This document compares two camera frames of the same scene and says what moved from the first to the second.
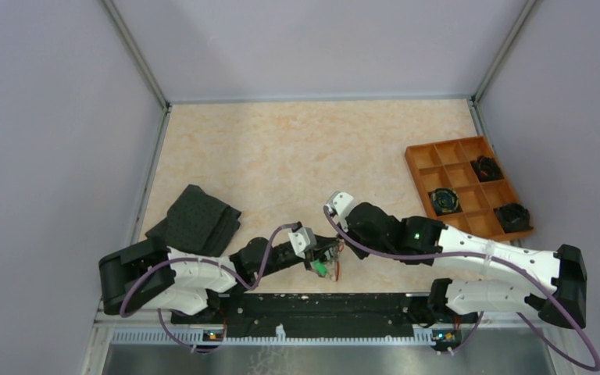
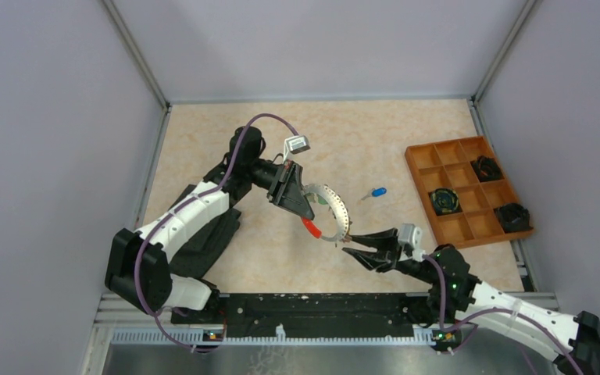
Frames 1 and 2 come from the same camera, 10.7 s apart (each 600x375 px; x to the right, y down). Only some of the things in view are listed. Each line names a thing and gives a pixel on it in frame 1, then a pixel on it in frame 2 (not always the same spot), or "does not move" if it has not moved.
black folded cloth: (197, 223) does not move
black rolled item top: (487, 169) does not move
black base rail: (257, 315) does not move
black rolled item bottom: (513, 217) does not move
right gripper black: (359, 251) to (383, 261)
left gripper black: (324, 243) to (288, 192)
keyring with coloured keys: (330, 266) to (323, 193)
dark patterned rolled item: (444, 200) does not move
